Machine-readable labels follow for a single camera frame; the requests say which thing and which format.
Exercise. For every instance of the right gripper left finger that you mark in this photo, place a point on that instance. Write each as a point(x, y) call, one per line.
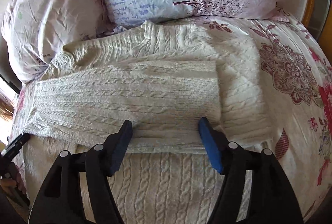
point(59, 199)

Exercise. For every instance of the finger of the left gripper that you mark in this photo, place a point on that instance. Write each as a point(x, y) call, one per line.
point(14, 148)

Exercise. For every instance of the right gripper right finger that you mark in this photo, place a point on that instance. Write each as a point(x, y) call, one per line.
point(255, 188)

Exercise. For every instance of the cream cable knit cardigan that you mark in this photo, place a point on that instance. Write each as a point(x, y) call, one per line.
point(162, 78)

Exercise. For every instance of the floral bed sheet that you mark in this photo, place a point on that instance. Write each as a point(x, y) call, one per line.
point(296, 79)

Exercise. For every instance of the white pink wrinkled pillow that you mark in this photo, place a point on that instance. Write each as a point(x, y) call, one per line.
point(35, 30)

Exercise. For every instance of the wooden headboard frame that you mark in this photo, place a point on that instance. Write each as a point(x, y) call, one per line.
point(317, 17)

